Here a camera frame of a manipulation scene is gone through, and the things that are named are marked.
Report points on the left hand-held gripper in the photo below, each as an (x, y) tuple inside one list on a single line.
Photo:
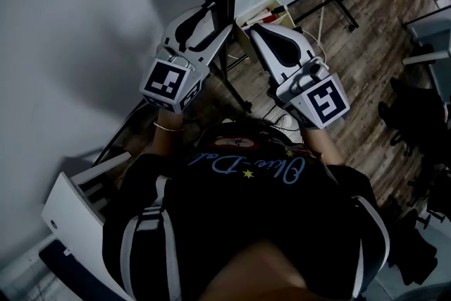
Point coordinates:
[(163, 79)]

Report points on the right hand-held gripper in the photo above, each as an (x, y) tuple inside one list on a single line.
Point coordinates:
[(326, 102)]

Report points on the person's left forearm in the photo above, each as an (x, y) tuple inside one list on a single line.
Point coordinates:
[(167, 141)]

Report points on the person's right forearm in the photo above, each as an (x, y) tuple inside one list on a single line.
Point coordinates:
[(322, 146)]

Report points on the thin white strip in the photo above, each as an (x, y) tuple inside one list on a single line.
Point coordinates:
[(322, 21)]

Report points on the white shoe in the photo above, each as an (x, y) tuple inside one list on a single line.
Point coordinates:
[(286, 123)]

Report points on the grey office desk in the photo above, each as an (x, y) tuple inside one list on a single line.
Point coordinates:
[(431, 35)]

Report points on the black office chair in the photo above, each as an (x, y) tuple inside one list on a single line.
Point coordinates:
[(415, 123)]

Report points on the black printed t-shirt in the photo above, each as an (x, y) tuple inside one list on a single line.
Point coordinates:
[(253, 222)]

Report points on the white shelf unit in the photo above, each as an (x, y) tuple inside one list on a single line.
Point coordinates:
[(77, 218)]

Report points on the person's head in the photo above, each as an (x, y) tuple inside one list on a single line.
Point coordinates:
[(257, 275)]

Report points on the dark blue divider panel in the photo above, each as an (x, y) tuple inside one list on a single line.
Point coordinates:
[(70, 268)]

